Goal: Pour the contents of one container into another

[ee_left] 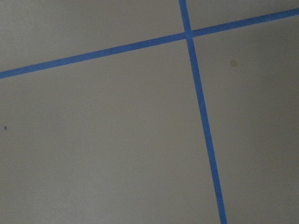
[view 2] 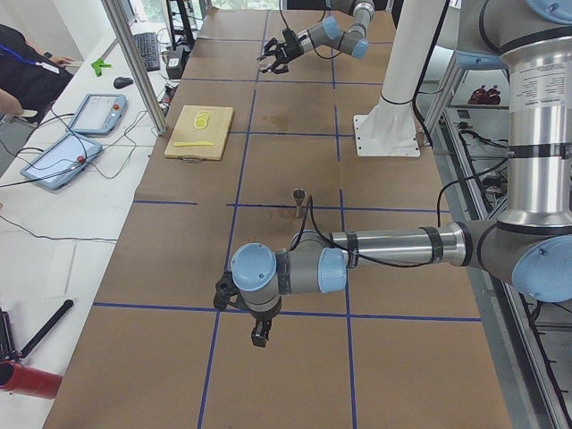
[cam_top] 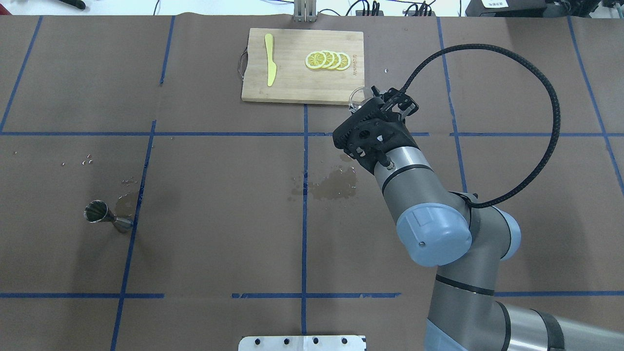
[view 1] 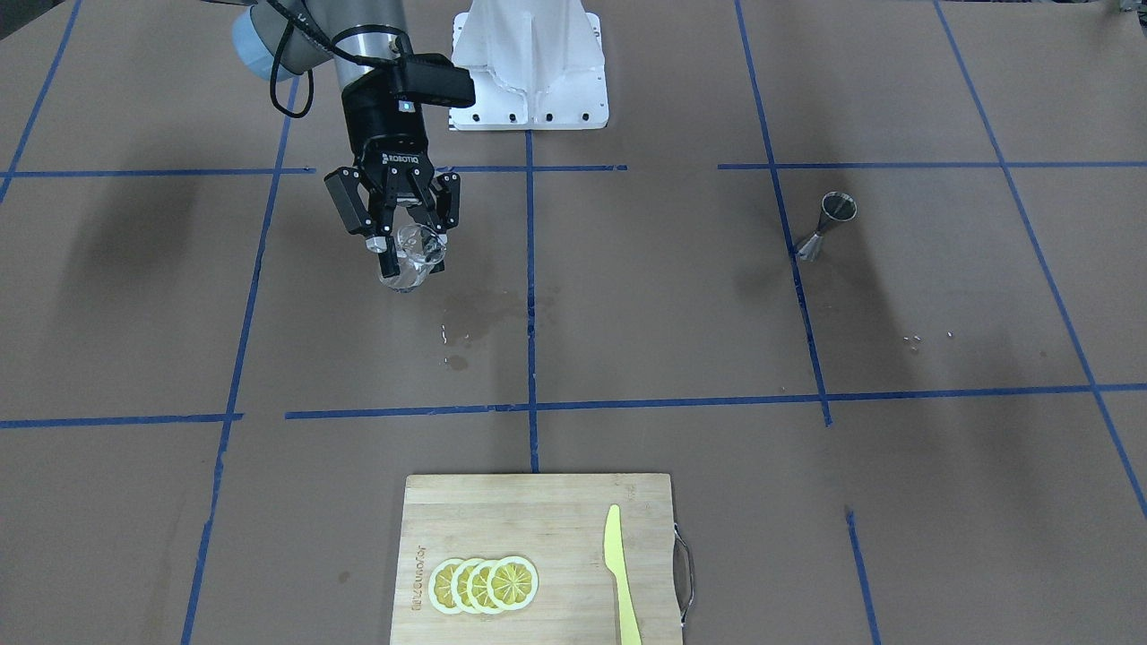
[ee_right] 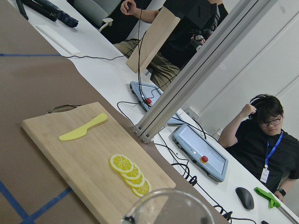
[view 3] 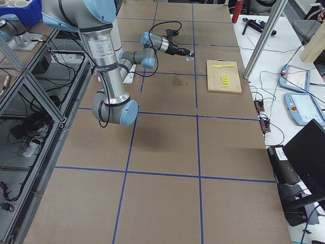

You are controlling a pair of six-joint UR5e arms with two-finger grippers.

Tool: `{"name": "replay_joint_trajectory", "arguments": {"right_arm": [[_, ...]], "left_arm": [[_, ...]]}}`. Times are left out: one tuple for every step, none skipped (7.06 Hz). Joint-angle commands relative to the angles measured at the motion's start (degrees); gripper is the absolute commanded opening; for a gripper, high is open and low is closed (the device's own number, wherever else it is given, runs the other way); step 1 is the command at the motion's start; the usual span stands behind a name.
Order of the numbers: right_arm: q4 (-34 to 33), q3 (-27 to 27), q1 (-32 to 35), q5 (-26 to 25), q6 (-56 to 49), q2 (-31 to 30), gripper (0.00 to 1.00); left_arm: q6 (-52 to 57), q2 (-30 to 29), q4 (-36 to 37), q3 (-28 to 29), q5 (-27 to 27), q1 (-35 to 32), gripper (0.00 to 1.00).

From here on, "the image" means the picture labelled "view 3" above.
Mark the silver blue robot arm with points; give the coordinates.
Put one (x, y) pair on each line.
(94, 22)

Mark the red bottle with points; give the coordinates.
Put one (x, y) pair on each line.
(237, 10)

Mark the blue storage bin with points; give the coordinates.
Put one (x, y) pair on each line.
(29, 15)

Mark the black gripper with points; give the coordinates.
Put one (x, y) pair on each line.
(174, 49)

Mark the clear glass measuring cup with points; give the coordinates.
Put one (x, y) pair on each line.
(190, 57)

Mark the black box with label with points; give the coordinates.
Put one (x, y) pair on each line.
(283, 169)

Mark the yellow plastic knife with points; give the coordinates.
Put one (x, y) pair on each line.
(223, 66)

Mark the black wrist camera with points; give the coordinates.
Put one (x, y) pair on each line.
(170, 33)

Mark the black computer monitor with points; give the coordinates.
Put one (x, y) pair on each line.
(305, 153)

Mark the orange connector board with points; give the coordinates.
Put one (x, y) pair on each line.
(259, 106)
(264, 124)

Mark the far blue teach pendant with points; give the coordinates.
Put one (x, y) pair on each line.
(295, 79)

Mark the black tool on desk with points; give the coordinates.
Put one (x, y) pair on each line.
(256, 25)

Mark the blue teach pendant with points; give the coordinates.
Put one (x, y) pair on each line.
(295, 79)
(303, 108)

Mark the grey office chair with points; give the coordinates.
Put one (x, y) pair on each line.
(307, 27)

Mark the wooden cutting board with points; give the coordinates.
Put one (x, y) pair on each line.
(214, 80)

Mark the aluminium frame post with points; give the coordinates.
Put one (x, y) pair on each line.
(271, 22)

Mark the near blue teach pendant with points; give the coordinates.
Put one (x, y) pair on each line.
(303, 108)

